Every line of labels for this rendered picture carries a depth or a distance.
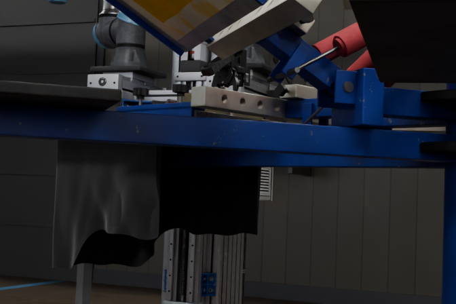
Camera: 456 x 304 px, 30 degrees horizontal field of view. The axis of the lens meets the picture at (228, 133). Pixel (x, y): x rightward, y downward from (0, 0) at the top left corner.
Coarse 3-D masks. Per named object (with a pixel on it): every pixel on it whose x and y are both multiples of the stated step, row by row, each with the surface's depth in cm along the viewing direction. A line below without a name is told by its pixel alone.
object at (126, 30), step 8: (120, 16) 336; (112, 24) 341; (120, 24) 336; (128, 24) 334; (136, 24) 335; (112, 32) 340; (120, 32) 335; (128, 32) 334; (136, 32) 335; (144, 32) 338; (112, 40) 342; (120, 40) 335; (128, 40) 334; (136, 40) 335; (144, 40) 338
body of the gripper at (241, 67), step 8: (240, 56) 255; (232, 64) 252; (240, 64) 255; (216, 72) 254; (224, 72) 251; (232, 72) 250; (240, 72) 252; (248, 72) 255; (216, 80) 253; (224, 80) 251; (240, 80) 254; (248, 80) 255
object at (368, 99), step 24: (336, 72) 178; (360, 72) 177; (336, 96) 177; (360, 96) 177; (384, 96) 183; (408, 96) 184; (336, 120) 188; (360, 120) 176; (384, 120) 210; (408, 120) 205; (432, 120) 190
